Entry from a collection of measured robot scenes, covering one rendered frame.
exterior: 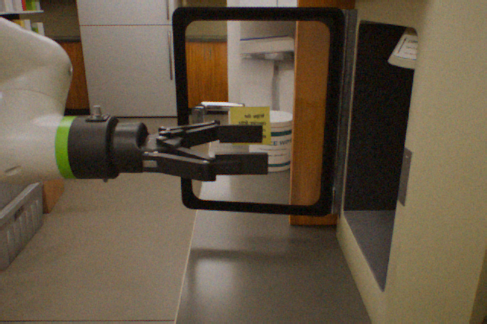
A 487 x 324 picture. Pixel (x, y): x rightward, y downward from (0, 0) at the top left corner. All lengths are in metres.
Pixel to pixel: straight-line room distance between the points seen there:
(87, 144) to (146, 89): 4.95
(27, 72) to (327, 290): 0.58
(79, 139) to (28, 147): 0.07
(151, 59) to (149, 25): 0.40
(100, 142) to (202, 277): 0.31
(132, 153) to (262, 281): 0.33
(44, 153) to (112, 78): 5.01
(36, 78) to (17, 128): 0.08
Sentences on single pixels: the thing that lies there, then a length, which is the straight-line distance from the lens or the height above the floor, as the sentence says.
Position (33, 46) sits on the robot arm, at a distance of 0.71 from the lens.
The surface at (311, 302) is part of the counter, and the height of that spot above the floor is 0.94.
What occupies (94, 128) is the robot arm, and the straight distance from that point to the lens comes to 0.63.
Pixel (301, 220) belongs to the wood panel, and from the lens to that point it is 0.95.
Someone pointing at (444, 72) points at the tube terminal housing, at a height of 1.33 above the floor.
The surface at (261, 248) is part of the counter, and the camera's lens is 0.87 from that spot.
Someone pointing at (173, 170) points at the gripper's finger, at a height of 1.19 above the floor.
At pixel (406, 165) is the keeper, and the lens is 0.54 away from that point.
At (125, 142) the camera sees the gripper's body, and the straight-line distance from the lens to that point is 0.62.
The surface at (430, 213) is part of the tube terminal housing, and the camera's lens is 0.57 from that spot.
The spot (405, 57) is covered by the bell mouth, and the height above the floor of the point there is 1.33.
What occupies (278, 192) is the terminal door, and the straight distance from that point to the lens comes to 0.86.
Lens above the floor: 1.40
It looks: 20 degrees down
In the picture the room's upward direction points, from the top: straight up
